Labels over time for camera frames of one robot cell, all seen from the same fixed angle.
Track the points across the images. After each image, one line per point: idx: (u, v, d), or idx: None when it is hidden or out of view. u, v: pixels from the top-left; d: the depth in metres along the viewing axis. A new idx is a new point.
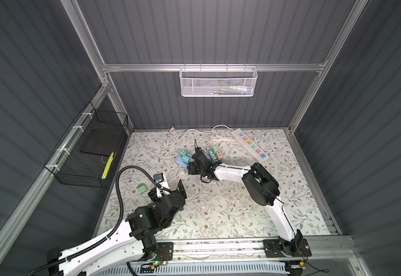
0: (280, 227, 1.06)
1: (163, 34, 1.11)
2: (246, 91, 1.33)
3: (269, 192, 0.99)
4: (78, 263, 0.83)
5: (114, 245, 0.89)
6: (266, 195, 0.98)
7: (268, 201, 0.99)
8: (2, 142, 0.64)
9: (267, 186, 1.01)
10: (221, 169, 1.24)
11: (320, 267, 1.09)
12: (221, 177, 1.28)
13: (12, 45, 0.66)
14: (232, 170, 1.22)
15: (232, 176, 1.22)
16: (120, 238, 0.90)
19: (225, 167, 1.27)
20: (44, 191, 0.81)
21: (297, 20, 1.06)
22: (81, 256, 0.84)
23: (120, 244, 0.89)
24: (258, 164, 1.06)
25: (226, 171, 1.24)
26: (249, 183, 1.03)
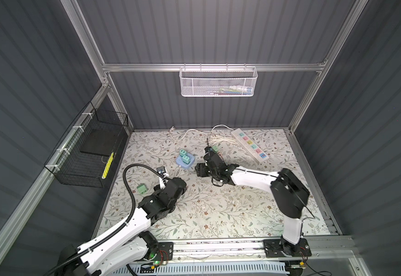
0: (289, 232, 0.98)
1: (163, 34, 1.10)
2: (246, 91, 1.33)
3: (302, 202, 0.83)
4: (102, 251, 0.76)
5: (135, 229, 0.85)
6: (297, 207, 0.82)
7: (298, 213, 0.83)
8: (2, 142, 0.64)
9: (298, 195, 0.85)
10: (241, 172, 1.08)
11: (321, 267, 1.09)
12: (239, 182, 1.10)
13: (12, 45, 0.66)
14: (254, 174, 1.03)
15: (253, 181, 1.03)
16: (140, 221, 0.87)
19: (245, 171, 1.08)
20: (44, 191, 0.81)
21: (297, 20, 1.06)
22: (103, 244, 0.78)
23: (140, 226, 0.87)
24: (288, 171, 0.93)
25: (247, 174, 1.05)
26: (278, 191, 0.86)
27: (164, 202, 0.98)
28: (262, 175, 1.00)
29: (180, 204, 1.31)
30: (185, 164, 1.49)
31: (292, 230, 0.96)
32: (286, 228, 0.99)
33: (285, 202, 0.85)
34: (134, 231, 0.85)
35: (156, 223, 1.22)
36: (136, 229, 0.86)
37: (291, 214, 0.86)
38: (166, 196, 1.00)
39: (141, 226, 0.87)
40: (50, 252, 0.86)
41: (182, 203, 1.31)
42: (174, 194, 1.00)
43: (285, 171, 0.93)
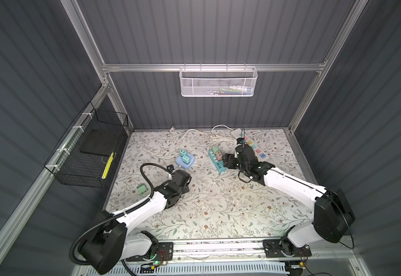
0: (298, 236, 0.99)
1: (163, 34, 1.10)
2: (246, 91, 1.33)
3: (344, 226, 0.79)
4: (134, 217, 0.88)
5: (156, 203, 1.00)
6: (339, 231, 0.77)
7: (338, 238, 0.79)
8: (2, 142, 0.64)
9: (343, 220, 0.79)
10: (279, 177, 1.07)
11: (321, 267, 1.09)
12: (273, 187, 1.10)
13: (12, 45, 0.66)
14: (295, 183, 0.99)
15: (290, 189, 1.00)
16: (158, 199, 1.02)
19: (283, 176, 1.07)
20: (44, 191, 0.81)
21: (297, 20, 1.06)
22: (134, 211, 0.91)
23: (160, 202, 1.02)
24: (339, 193, 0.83)
25: (285, 180, 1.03)
26: (328, 214, 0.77)
27: (173, 187, 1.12)
28: (304, 187, 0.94)
29: (180, 204, 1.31)
30: (185, 164, 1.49)
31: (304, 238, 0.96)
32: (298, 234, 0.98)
33: (330, 225, 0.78)
34: (154, 206, 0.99)
35: (156, 223, 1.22)
36: (156, 205, 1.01)
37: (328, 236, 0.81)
38: (174, 183, 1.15)
39: (158, 203, 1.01)
40: (50, 252, 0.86)
41: (182, 203, 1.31)
42: (181, 180, 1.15)
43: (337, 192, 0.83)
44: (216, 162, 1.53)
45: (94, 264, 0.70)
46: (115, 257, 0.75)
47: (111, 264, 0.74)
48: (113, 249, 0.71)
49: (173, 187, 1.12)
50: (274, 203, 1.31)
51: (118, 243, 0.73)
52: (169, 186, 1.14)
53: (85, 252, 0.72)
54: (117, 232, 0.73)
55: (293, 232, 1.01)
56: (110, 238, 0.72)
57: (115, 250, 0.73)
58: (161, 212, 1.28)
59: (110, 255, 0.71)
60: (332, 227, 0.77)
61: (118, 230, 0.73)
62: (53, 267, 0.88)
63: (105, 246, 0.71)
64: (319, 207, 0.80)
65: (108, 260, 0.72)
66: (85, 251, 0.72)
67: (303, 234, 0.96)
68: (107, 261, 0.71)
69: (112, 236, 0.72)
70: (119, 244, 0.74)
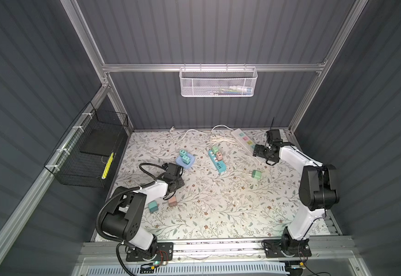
0: (295, 224, 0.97)
1: (164, 34, 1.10)
2: (246, 91, 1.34)
3: (321, 200, 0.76)
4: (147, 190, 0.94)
5: (162, 185, 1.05)
6: (315, 199, 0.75)
7: (311, 205, 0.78)
8: (1, 143, 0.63)
9: (324, 192, 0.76)
10: (288, 149, 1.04)
11: (322, 268, 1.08)
12: (281, 158, 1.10)
13: (11, 45, 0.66)
14: (300, 156, 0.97)
15: (295, 161, 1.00)
16: (162, 181, 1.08)
19: (295, 150, 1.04)
20: (44, 191, 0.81)
21: (297, 20, 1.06)
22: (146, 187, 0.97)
23: (165, 186, 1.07)
24: (333, 169, 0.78)
25: (292, 153, 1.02)
26: (309, 177, 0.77)
27: (168, 176, 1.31)
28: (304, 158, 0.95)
29: (180, 204, 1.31)
30: (185, 164, 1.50)
31: (297, 225, 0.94)
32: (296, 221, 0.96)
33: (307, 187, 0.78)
34: (161, 188, 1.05)
35: (156, 223, 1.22)
36: (162, 188, 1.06)
37: (304, 202, 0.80)
38: (170, 173, 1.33)
39: (164, 185, 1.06)
40: (50, 252, 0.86)
41: (182, 203, 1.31)
42: (175, 169, 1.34)
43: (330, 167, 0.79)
44: (216, 161, 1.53)
45: (120, 233, 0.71)
46: (137, 226, 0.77)
47: (133, 233, 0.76)
48: (137, 214, 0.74)
49: (169, 176, 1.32)
50: (275, 203, 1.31)
51: (140, 209, 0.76)
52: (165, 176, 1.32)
53: (107, 225, 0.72)
54: (138, 198, 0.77)
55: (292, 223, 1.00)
56: (132, 205, 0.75)
57: (138, 217, 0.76)
58: (161, 212, 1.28)
59: (134, 220, 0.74)
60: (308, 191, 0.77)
61: (139, 196, 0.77)
62: (53, 267, 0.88)
63: (129, 212, 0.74)
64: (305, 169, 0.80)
65: (132, 226, 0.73)
66: (108, 223, 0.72)
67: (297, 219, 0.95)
68: (132, 227, 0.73)
69: (135, 202, 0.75)
70: (141, 211, 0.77)
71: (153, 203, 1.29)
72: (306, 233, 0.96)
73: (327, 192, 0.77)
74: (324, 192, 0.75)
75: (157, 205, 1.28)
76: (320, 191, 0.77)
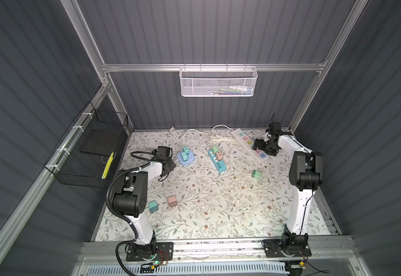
0: (290, 217, 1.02)
1: (163, 33, 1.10)
2: (246, 91, 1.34)
3: (307, 180, 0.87)
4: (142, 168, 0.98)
5: (158, 164, 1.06)
6: (300, 180, 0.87)
7: (298, 185, 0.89)
8: (0, 143, 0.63)
9: (309, 174, 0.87)
10: (285, 138, 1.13)
11: (321, 268, 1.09)
12: (280, 145, 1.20)
13: (11, 44, 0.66)
14: (294, 144, 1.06)
15: (289, 149, 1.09)
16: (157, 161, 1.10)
19: (291, 139, 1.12)
20: (45, 190, 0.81)
21: (297, 20, 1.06)
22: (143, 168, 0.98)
23: (159, 165, 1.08)
24: (319, 154, 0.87)
25: (288, 141, 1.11)
26: (297, 160, 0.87)
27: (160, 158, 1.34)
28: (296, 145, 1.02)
29: (180, 204, 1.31)
30: (182, 160, 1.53)
31: (293, 215, 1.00)
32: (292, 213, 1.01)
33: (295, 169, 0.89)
34: (156, 168, 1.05)
35: (156, 223, 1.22)
36: (158, 168, 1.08)
37: (292, 182, 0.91)
38: (161, 155, 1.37)
39: (159, 164, 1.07)
40: (50, 252, 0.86)
41: (182, 203, 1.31)
42: (165, 151, 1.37)
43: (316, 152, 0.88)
44: (216, 161, 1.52)
45: (132, 209, 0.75)
46: (145, 200, 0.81)
47: (143, 207, 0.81)
48: (143, 190, 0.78)
49: (160, 157, 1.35)
50: (275, 203, 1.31)
51: (145, 184, 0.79)
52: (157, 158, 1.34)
53: (118, 204, 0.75)
54: (141, 174, 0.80)
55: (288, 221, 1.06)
56: (137, 181, 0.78)
57: (145, 191, 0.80)
58: (161, 212, 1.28)
59: (143, 195, 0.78)
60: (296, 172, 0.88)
61: (141, 173, 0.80)
62: (53, 267, 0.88)
63: (136, 188, 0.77)
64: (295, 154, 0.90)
65: (142, 200, 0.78)
66: (118, 203, 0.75)
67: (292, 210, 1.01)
68: (141, 202, 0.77)
69: (139, 179, 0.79)
70: (146, 186, 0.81)
71: (153, 203, 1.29)
72: (303, 226, 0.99)
73: (312, 174, 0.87)
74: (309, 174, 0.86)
75: (157, 205, 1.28)
76: (307, 173, 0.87)
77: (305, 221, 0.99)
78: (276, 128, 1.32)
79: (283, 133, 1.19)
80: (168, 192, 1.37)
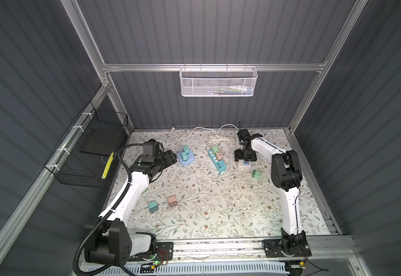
0: (286, 218, 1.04)
1: (163, 34, 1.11)
2: (246, 91, 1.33)
3: (290, 179, 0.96)
4: (123, 207, 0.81)
5: (139, 184, 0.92)
6: (284, 180, 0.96)
7: (282, 186, 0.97)
8: (1, 143, 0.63)
9: (290, 174, 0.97)
10: (258, 141, 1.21)
11: (322, 266, 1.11)
12: (254, 148, 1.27)
13: (11, 44, 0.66)
14: (268, 146, 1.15)
15: (265, 151, 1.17)
16: (139, 180, 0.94)
19: (263, 141, 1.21)
20: (44, 191, 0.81)
21: (297, 20, 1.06)
22: (121, 202, 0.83)
23: (143, 180, 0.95)
24: (295, 153, 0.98)
25: (261, 144, 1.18)
26: (277, 164, 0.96)
27: (147, 160, 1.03)
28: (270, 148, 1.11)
29: (180, 204, 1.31)
30: (182, 160, 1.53)
31: (287, 216, 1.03)
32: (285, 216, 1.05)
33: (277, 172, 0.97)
34: (137, 190, 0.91)
35: (156, 223, 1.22)
36: (139, 185, 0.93)
37: (277, 183, 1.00)
38: (147, 156, 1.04)
39: (143, 179, 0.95)
40: (50, 252, 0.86)
41: (182, 203, 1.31)
42: (153, 149, 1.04)
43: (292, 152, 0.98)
44: (216, 161, 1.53)
45: (111, 262, 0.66)
46: (128, 246, 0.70)
47: (126, 254, 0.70)
48: (121, 242, 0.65)
49: (147, 158, 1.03)
50: (274, 203, 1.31)
51: (122, 236, 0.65)
52: (142, 160, 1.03)
53: (95, 257, 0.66)
54: (115, 226, 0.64)
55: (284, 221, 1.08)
56: (110, 237, 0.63)
57: (124, 241, 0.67)
58: (161, 211, 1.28)
59: (122, 247, 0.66)
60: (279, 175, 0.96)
61: (115, 225, 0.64)
62: (52, 267, 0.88)
63: (111, 242, 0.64)
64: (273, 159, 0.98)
65: (122, 251, 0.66)
66: (96, 256, 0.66)
67: (285, 212, 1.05)
68: (123, 252, 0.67)
69: (111, 233, 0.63)
70: (124, 235, 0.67)
71: (153, 203, 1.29)
72: (299, 225, 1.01)
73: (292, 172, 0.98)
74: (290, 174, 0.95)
75: (157, 205, 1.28)
76: (288, 174, 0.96)
77: (299, 221, 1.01)
78: (244, 134, 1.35)
79: (254, 137, 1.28)
80: (168, 192, 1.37)
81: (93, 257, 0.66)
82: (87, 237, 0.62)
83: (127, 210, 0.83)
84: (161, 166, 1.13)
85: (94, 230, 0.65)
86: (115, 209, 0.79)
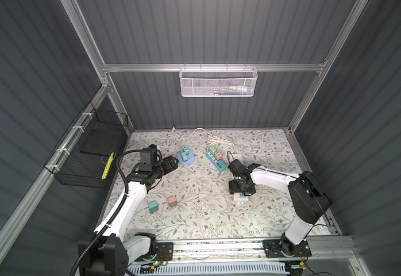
0: (293, 231, 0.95)
1: (163, 34, 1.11)
2: (246, 91, 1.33)
3: (320, 207, 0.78)
4: (120, 221, 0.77)
5: (136, 195, 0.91)
6: (315, 212, 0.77)
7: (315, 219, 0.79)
8: (1, 142, 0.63)
9: (319, 203, 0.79)
10: (261, 172, 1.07)
11: (316, 270, 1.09)
12: (258, 181, 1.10)
13: (11, 44, 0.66)
14: (275, 175, 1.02)
15: (273, 182, 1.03)
16: (137, 191, 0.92)
19: (266, 171, 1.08)
20: (43, 192, 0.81)
21: (297, 21, 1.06)
22: (117, 216, 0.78)
23: (140, 192, 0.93)
24: (311, 176, 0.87)
25: (266, 175, 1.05)
26: (297, 191, 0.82)
27: (145, 168, 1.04)
28: (281, 176, 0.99)
29: (180, 204, 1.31)
30: (182, 160, 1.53)
31: (296, 231, 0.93)
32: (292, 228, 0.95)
33: (304, 205, 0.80)
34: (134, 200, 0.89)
35: (156, 223, 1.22)
36: (137, 196, 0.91)
37: (307, 219, 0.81)
38: (145, 164, 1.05)
39: (141, 190, 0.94)
40: (50, 252, 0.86)
41: (182, 203, 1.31)
42: (151, 157, 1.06)
43: (309, 176, 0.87)
44: (215, 162, 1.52)
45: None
46: (124, 261, 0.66)
47: (123, 268, 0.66)
48: (118, 259, 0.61)
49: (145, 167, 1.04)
50: (275, 203, 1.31)
51: (118, 252, 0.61)
52: (140, 168, 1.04)
53: (90, 273, 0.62)
54: (110, 242, 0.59)
55: (290, 230, 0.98)
56: (105, 253, 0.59)
57: (121, 256, 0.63)
58: (161, 212, 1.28)
59: (118, 263, 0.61)
60: (306, 206, 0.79)
61: (110, 241, 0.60)
62: (53, 267, 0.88)
63: (107, 259, 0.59)
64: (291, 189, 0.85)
65: (119, 267, 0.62)
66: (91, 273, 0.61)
67: (295, 227, 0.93)
68: (119, 268, 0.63)
69: (105, 250, 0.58)
70: (120, 250, 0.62)
71: (153, 203, 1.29)
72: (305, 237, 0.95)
73: (319, 199, 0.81)
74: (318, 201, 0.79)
75: (157, 205, 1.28)
76: (316, 203, 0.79)
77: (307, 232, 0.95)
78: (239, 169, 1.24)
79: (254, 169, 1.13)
80: (168, 193, 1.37)
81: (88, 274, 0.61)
82: (81, 255, 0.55)
83: (124, 223, 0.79)
84: (158, 175, 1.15)
85: (89, 246, 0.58)
86: (110, 223, 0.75)
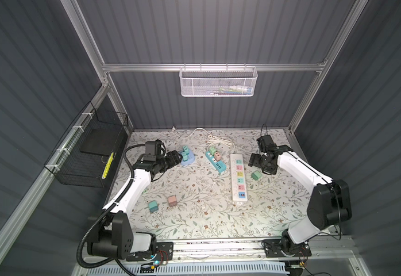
0: (296, 230, 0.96)
1: (163, 34, 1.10)
2: (246, 91, 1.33)
3: (336, 219, 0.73)
4: (127, 202, 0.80)
5: (142, 181, 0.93)
6: (328, 220, 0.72)
7: (324, 226, 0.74)
8: (2, 142, 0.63)
9: (335, 211, 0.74)
10: (290, 160, 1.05)
11: (313, 271, 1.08)
12: (286, 168, 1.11)
13: (12, 44, 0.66)
14: (303, 168, 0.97)
15: (297, 173, 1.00)
16: (142, 176, 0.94)
19: (296, 160, 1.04)
20: (44, 191, 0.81)
21: (297, 20, 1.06)
22: (124, 196, 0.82)
23: (145, 178, 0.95)
24: (344, 187, 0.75)
25: (293, 164, 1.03)
26: (321, 199, 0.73)
27: (150, 158, 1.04)
28: (311, 173, 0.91)
29: (180, 204, 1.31)
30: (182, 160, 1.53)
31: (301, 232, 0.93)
32: (297, 228, 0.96)
33: (321, 210, 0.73)
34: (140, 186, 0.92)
35: (156, 223, 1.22)
36: (142, 181, 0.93)
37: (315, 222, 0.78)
38: (149, 154, 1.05)
39: (146, 178, 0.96)
40: (50, 252, 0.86)
41: (182, 203, 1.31)
42: (155, 149, 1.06)
43: (341, 185, 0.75)
44: (215, 162, 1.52)
45: (113, 255, 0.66)
46: (129, 240, 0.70)
47: (128, 247, 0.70)
48: (123, 235, 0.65)
49: (149, 157, 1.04)
50: (275, 203, 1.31)
51: (124, 229, 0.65)
52: (145, 158, 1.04)
53: (97, 249, 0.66)
54: (118, 219, 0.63)
55: (293, 228, 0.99)
56: (112, 229, 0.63)
57: (126, 234, 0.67)
58: (161, 212, 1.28)
59: (124, 240, 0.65)
60: (322, 212, 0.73)
61: (118, 217, 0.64)
62: (53, 267, 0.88)
63: (114, 236, 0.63)
64: (315, 190, 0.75)
65: (124, 244, 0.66)
66: (98, 249, 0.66)
67: (301, 227, 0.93)
68: (125, 245, 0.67)
69: (113, 226, 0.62)
70: (127, 228, 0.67)
71: (153, 203, 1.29)
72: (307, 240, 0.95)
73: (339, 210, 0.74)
74: (337, 213, 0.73)
75: (157, 205, 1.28)
76: (333, 210, 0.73)
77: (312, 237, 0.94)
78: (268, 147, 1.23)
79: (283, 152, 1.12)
80: (168, 192, 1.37)
81: (96, 249, 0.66)
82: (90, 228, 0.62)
83: (130, 204, 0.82)
84: (161, 167, 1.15)
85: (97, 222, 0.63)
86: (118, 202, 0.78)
